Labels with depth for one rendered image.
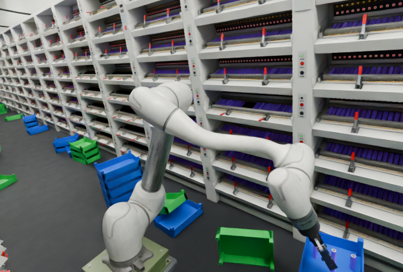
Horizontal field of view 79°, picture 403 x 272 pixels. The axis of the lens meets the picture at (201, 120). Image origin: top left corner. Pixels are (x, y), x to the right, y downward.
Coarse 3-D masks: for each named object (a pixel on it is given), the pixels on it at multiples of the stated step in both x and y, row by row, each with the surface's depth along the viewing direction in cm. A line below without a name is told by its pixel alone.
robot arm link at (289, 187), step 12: (276, 168) 81; (288, 168) 84; (276, 180) 76; (288, 180) 75; (300, 180) 78; (276, 192) 76; (288, 192) 74; (300, 192) 75; (288, 204) 76; (300, 204) 75; (288, 216) 80; (300, 216) 78
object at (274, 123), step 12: (216, 96) 173; (252, 96) 157; (264, 96) 151; (276, 96) 146; (204, 108) 165; (228, 120) 156; (240, 120) 149; (252, 120) 142; (276, 120) 135; (288, 120) 131
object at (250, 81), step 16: (224, 64) 164; (240, 64) 155; (256, 64) 148; (272, 64) 141; (288, 64) 135; (208, 80) 161; (224, 80) 147; (240, 80) 145; (256, 80) 138; (272, 80) 131; (288, 80) 126
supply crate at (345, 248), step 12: (324, 240) 105; (336, 240) 102; (348, 240) 100; (360, 240) 96; (312, 252) 102; (336, 252) 101; (348, 252) 100; (360, 252) 97; (300, 264) 92; (312, 264) 97; (324, 264) 96; (336, 264) 96; (348, 264) 95; (360, 264) 95
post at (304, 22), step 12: (312, 0) 102; (300, 12) 107; (312, 12) 104; (324, 12) 113; (300, 24) 109; (312, 24) 105; (300, 36) 110; (300, 48) 112; (312, 48) 108; (312, 60) 110; (312, 72) 112; (300, 84) 117; (312, 96) 116; (312, 108) 118; (300, 120) 123; (312, 144) 125; (312, 180) 133; (312, 204) 139; (300, 240) 147
